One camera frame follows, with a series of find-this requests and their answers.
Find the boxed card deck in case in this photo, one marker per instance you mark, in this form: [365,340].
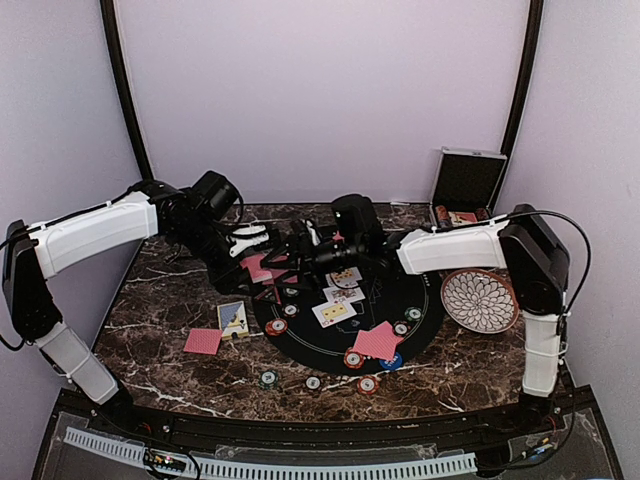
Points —
[462,218]

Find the face-up yellow court card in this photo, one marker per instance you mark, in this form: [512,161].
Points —
[331,313]

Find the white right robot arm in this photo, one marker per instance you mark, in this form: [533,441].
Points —
[521,243]

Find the red backed card deck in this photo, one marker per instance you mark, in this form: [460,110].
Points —
[256,272]

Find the blue backed card deck box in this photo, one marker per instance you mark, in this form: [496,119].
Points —
[232,320]

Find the brown chip roll in case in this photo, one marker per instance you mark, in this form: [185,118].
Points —
[482,214]

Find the aluminium poker case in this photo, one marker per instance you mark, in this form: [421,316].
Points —
[467,180]

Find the red card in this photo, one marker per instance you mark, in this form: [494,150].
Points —
[374,344]
[203,341]
[387,328]

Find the red yellow poker chip stack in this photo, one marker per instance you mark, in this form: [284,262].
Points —
[367,385]

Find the face-up king card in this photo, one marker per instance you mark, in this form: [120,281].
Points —
[343,295]

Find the patterned ceramic plate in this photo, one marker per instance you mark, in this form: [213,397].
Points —
[480,301]

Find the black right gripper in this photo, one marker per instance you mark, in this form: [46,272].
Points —
[309,267]

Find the green poker chip stack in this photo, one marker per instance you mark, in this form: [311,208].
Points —
[268,380]

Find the face-up nine diamonds card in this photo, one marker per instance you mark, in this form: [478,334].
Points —
[344,279]

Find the round black poker mat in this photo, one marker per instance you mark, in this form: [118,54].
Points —
[386,299]

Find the black corner frame post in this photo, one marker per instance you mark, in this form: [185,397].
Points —
[526,65]

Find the black left frame post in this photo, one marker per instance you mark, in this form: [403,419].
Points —
[132,100]

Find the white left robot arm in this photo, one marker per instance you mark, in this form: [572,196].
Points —
[40,257]

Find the red triangle all-in marker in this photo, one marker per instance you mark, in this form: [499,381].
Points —
[269,295]

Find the blue small blind button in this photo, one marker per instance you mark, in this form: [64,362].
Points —
[394,364]

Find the black red poker chip stack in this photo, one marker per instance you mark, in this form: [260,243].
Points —
[313,383]

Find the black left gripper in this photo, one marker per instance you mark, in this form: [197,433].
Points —
[225,279]

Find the white slotted cable duct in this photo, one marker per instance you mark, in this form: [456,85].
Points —
[242,463]

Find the purple and orange chip roll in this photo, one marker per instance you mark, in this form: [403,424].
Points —
[442,216]

